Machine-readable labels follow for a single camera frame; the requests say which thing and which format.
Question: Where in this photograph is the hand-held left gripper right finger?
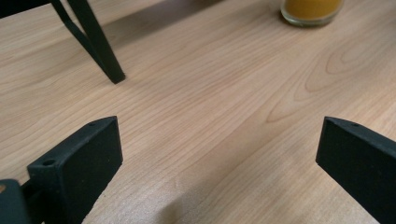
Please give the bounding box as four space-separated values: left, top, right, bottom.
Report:
315 116 396 224

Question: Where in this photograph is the glass jar of yellow powder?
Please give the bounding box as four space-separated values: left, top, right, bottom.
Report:
280 0 345 28

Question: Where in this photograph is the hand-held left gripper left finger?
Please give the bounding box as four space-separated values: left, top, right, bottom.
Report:
27 116 123 224

